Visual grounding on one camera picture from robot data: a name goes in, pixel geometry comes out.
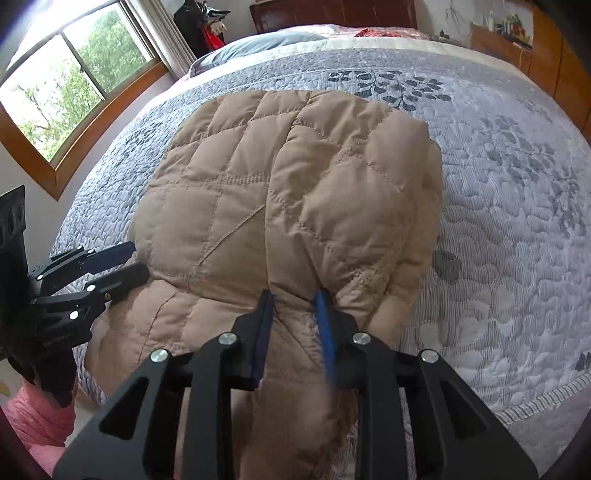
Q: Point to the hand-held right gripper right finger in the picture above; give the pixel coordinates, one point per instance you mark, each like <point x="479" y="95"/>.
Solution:
<point x="325" y="332"/>

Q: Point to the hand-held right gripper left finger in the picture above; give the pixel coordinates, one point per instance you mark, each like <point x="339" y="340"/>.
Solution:
<point x="265" y="332"/>

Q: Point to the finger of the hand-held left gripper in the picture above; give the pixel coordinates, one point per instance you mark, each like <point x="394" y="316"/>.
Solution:
<point x="124" y="277"/>
<point x="115" y="256"/>

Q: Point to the beige quilted jacket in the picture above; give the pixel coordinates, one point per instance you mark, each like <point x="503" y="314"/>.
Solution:
<point x="277" y="184"/>

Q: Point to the person's left hand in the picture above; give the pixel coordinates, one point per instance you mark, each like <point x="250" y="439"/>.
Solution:
<point x="51" y="374"/>

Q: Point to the wooden-framed sliding window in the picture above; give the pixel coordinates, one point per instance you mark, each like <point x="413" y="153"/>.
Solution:
<point x="60" y="78"/>

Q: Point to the grey leaf-patterned bed quilt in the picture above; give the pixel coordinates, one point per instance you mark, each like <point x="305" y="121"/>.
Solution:
<point x="485" y="230"/>

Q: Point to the pale grey curtain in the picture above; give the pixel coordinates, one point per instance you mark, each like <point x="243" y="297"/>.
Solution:
<point x="166" y="37"/>

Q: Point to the red hanging garment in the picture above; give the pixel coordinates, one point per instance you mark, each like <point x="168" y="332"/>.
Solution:
<point x="214" y="39"/>

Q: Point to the grey pillow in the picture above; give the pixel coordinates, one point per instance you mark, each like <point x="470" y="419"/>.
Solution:
<point x="258" y="46"/>

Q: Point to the cream bed sheet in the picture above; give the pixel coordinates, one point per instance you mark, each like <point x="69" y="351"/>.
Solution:
<point x="415" y="46"/>

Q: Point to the red patterned cloth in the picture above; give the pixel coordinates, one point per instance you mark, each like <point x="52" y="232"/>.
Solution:
<point x="369" y="32"/>

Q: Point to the dark wooden headboard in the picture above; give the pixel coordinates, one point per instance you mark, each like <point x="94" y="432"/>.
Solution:
<point x="332" y="11"/>

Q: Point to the dry twig branches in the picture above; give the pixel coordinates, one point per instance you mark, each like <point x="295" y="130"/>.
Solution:
<point x="453" y="14"/>

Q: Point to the orange wooden cabinet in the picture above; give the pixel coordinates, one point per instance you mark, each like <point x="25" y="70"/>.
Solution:
<point x="554" y="64"/>

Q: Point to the group of small bottles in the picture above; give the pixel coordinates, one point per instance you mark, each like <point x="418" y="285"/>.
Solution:
<point x="508" y="25"/>

